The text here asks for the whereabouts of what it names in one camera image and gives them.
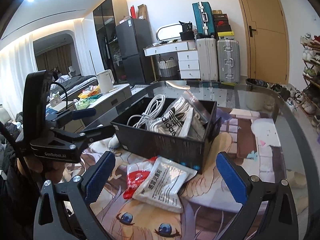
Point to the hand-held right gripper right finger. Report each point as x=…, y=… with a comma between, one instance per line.
x=231, y=177

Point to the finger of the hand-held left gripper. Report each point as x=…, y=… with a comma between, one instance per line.
x=83, y=113
x=100, y=132

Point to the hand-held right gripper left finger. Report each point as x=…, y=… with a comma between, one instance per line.
x=100, y=177

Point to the red and white sachet packet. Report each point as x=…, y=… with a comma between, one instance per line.
x=136, y=177

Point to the black cardboard box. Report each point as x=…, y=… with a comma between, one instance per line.
x=162, y=147

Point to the clear bag of white laces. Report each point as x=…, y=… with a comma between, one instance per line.
x=172, y=122

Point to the person's left forearm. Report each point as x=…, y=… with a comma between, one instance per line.
x=15, y=205

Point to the person's left hand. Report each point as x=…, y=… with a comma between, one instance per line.
x=33, y=165

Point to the green plastic bag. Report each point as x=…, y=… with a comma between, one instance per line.
x=85, y=103

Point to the white sock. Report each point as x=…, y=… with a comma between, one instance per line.
x=113, y=142

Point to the yellow plastic bag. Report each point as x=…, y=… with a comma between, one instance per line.
x=86, y=94

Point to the printed desk mat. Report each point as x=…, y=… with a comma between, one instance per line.
x=250, y=160

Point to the bed with dark blanket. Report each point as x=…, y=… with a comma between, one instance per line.
x=80, y=82

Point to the grey side cabinet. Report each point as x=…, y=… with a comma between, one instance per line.
x=115, y=97

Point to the white curtain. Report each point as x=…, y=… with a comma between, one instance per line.
x=15, y=75

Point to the white electric kettle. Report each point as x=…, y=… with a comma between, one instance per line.
x=105, y=81

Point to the brown curtain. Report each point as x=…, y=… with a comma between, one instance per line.
x=55, y=60

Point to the beige slipper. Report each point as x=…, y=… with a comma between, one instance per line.
x=297, y=178

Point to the dark grey fridge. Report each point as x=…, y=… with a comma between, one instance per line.
x=135, y=47

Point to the black glass cabinet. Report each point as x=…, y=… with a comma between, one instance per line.
x=103, y=30

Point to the woven laundry basket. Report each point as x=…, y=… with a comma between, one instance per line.
x=168, y=67

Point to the group of sneakers on floor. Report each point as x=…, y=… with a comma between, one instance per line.
x=287, y=95

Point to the white desk with drawers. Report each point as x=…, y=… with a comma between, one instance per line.
x=188, y=63

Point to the silver suitcase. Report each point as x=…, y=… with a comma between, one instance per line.
x=228, y=61

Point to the open cardboard box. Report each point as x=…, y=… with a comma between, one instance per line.
x=142, y=12

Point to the oval mirror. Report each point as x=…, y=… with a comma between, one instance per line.
x=171, y=32

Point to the white suitcase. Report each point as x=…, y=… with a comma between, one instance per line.
x=207, y=60

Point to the black bag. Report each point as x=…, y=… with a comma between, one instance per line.
x=187, y=33

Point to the wooden shoe rack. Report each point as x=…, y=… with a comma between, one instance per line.
x=312, y=67

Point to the black and yellow shoe box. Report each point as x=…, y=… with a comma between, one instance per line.
x=225, y=35

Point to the teal suitcase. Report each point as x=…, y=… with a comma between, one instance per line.
x=203, y=20

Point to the wooden door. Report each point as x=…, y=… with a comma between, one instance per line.
x=265, y=30

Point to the black shoe box red logo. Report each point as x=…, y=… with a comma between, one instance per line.
x=222, y=26

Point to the brown shoe box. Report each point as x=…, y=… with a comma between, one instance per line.
x=219, y=12

